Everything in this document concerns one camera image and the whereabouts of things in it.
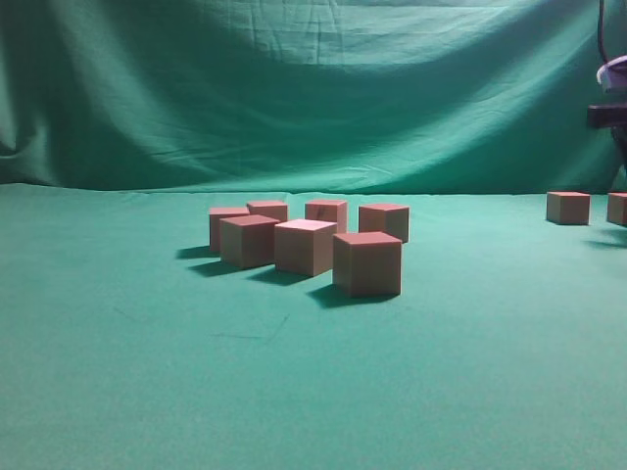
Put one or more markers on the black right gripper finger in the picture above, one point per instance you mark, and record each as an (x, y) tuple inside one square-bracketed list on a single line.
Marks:
[(619, 137)]

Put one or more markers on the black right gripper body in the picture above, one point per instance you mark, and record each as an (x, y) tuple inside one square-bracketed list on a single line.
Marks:
[(607, 116)]

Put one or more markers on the pink cube placed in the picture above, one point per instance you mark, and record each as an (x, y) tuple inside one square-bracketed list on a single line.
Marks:
[(274, 209), (392, 219)]

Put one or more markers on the pink cube with dark mark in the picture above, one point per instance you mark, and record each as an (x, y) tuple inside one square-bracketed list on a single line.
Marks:
[(328, 210)]

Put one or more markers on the pink cube light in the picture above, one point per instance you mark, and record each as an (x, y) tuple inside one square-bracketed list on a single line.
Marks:
[(304, 246)]

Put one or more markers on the pink cube column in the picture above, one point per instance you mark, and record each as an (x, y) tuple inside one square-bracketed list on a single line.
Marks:
[(616, 209), (568, 208)]

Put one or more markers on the pink cube far column rear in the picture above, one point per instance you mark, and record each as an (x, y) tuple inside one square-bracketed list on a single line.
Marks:
[(568, 208)]

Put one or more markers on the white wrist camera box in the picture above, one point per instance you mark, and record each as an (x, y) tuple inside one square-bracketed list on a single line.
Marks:
[(612, 76)]

